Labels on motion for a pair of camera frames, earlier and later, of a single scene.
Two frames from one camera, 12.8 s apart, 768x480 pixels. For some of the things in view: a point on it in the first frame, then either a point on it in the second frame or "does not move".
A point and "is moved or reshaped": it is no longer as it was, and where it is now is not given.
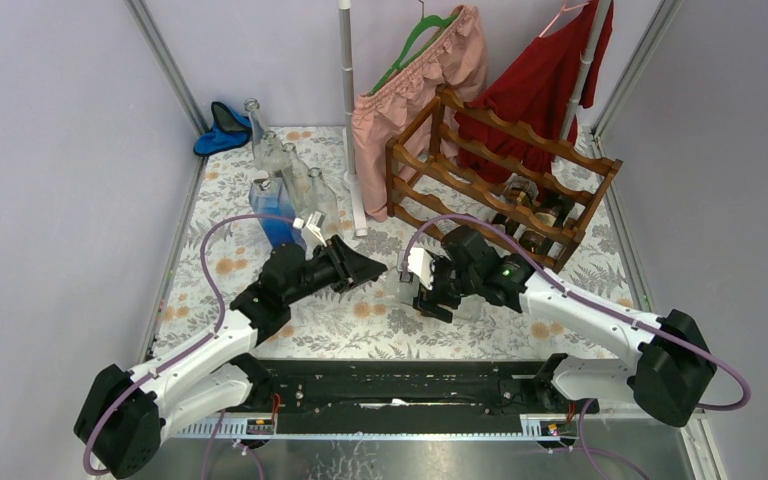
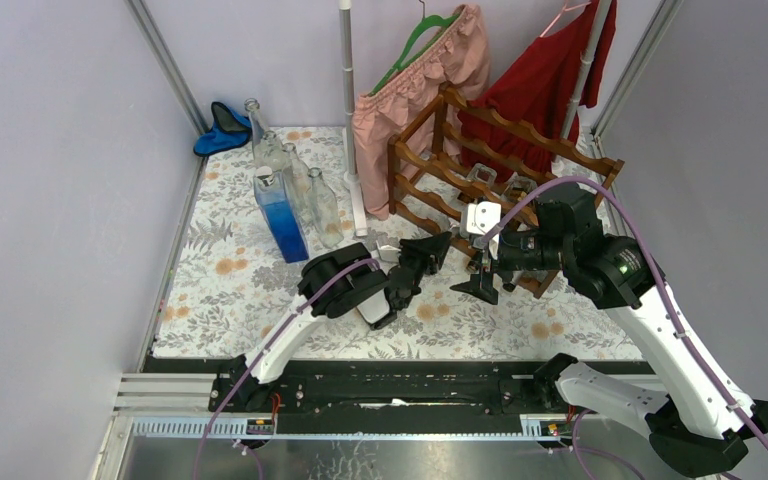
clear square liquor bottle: x=519 y=190 does not move
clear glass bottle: x=322 y=199 does not move
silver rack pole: x=345 y=17 does not move
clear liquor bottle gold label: x=394 y=288 is moved or reshaped
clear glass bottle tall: x=269 y=157 does not move
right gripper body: x=448 y=284 to x=487 y=264
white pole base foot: x=360 y=222 does not move
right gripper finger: x=432 y=310 to x=480 y=285
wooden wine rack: x=465 y=167 does not move
